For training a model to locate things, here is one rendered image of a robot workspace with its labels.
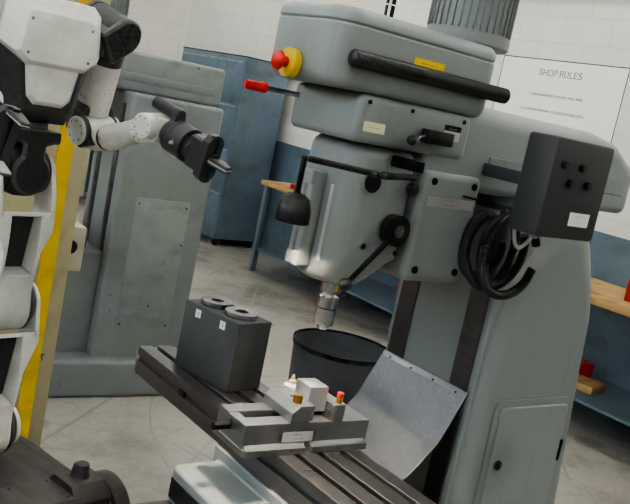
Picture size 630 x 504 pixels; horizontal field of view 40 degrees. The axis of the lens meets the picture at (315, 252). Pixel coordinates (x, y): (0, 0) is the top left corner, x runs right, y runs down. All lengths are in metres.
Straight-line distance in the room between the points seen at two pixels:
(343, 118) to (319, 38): 0.17
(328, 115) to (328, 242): 0.27
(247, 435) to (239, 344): 0.39
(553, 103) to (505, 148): 4.90
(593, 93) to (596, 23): 0.52
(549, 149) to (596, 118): 4.91
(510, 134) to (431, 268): 0.37
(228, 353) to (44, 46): 0.87
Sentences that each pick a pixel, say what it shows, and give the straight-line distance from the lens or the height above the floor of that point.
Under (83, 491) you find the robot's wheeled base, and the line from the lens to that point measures 2.42.
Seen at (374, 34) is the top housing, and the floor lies 1.85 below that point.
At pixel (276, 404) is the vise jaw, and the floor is 1.01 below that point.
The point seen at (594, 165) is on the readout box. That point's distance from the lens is 1.96.
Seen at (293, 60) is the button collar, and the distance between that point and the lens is 1.80.
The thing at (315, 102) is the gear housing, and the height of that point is 1.69.
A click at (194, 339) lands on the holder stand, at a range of 2.38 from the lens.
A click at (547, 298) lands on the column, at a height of 1.33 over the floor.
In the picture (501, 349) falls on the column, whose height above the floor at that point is 1.20.
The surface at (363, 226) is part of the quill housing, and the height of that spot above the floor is 1.45.
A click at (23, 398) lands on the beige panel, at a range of 3.72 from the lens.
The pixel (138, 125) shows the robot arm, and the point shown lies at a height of 1.55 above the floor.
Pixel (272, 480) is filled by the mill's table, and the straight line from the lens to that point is 2.02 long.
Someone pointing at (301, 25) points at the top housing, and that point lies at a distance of 1.84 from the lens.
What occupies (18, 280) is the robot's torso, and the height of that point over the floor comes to 1.11.
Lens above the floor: 1.69
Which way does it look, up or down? 10 degrees down
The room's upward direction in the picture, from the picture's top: 12 degrees clockwise
